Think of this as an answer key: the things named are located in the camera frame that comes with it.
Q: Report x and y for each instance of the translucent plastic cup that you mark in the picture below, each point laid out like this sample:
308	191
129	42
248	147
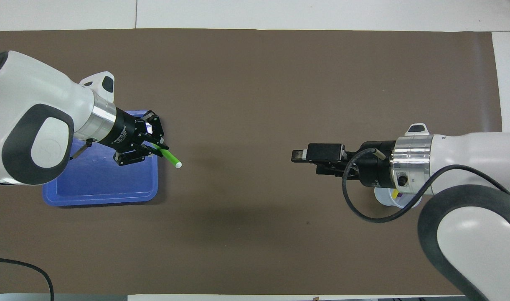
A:
388	200

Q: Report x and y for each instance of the green pen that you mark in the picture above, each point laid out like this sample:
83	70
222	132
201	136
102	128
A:
170	158

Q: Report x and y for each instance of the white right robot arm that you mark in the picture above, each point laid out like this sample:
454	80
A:
468	154

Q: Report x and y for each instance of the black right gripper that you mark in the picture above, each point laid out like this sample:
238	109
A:
374	169

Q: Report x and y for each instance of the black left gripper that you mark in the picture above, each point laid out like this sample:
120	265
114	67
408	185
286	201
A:
123	131

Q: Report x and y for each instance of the brown table mat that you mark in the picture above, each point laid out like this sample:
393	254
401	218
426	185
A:
254	83

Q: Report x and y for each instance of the blue plastic tray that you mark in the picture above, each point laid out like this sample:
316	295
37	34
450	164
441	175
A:
96	184

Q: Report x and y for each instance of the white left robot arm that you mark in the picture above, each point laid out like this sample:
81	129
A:
29	96

